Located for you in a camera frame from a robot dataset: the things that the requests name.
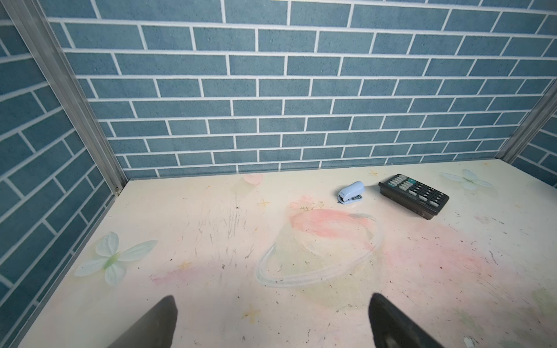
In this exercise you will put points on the aluminium corner post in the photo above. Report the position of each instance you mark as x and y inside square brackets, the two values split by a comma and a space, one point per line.
[32, 25]
[530, 126]

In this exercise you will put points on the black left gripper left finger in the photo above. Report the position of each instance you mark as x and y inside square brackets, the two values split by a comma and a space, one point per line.
[154, 329]

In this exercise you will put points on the black desk calculator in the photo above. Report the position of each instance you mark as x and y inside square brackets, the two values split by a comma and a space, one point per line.
[414, 195]

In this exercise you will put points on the light blue mini stapler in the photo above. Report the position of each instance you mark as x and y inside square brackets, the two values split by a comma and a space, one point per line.
[351, 194]

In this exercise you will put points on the aluminium corner post right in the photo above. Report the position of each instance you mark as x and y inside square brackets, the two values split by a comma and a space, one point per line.
[530, 126]

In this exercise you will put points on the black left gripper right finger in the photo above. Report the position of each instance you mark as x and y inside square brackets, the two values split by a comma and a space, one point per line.
[393, 328]

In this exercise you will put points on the aluminium corner post left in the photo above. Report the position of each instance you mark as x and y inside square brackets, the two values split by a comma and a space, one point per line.
[32, 25]

